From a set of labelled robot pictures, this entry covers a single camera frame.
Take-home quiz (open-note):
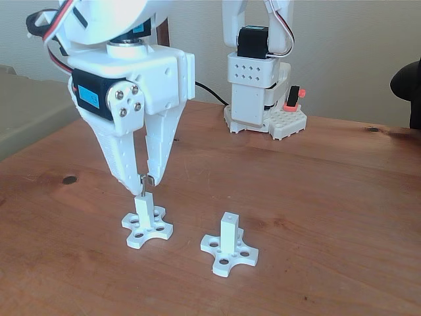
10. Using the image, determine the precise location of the grey-green plastic bin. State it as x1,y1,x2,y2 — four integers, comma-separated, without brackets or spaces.
0,64,82,162

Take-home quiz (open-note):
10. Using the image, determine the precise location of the orange and black clamp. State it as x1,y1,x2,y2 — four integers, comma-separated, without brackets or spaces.
283,85,307,113

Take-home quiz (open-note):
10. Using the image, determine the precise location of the black rounded chair back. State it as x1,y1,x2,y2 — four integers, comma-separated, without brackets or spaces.
389,57,421,130

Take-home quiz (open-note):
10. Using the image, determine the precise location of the dark wooden post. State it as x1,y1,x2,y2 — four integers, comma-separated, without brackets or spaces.
154,18,172,49

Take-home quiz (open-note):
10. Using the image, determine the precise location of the black camera cable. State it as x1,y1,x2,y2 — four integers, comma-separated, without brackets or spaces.
194,81,232,107

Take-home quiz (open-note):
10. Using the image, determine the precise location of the white cross-base post stand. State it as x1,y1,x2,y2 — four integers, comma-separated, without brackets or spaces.
199,211,260,277
120,192,174,250

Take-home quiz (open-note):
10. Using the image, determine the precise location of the black camera on white bracket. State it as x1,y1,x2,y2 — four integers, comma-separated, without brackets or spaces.
25,9,53,42

